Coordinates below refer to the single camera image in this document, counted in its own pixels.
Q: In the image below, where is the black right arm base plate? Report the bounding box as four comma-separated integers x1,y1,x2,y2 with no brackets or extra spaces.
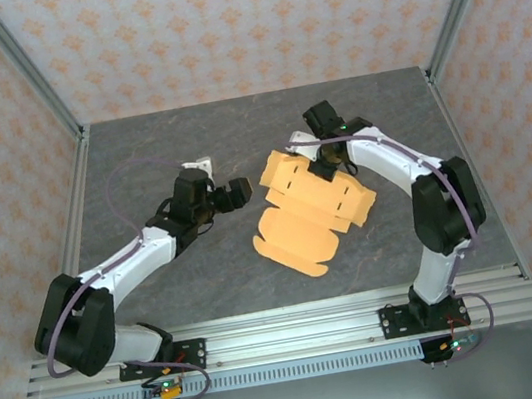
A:
377,292,472,342

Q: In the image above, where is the grey slotted cable duct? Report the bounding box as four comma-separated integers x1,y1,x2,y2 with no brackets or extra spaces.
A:
51,340,427,399

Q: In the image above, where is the aluminium table edge rail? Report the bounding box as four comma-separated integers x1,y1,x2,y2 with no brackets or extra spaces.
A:
162,260,532,342

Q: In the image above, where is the aluminium table side rail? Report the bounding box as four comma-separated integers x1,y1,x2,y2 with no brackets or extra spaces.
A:
421,55,532,292
40,124,115,279

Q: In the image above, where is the orange paper box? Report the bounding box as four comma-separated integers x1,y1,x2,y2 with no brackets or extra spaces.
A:
238,136,389,288

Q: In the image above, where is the wide aluminium base rail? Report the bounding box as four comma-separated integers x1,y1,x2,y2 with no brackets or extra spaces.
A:
21,279,532,399

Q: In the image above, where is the aluminium frame post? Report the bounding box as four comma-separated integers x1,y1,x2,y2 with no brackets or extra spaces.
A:
0,0,89,152
415,0,526,85

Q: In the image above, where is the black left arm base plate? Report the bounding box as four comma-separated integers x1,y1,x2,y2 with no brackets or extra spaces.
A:
115,337,211,384

